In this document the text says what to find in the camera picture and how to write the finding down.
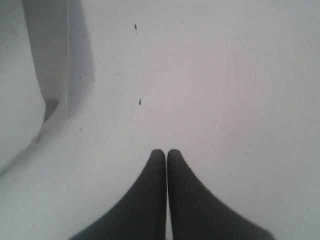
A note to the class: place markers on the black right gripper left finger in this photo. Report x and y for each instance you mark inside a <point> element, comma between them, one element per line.
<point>141,213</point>

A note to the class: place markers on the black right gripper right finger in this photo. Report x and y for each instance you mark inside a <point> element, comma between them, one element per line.
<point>196,214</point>

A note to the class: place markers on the white canvas duffel bag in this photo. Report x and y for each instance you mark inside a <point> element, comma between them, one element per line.
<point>46,71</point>

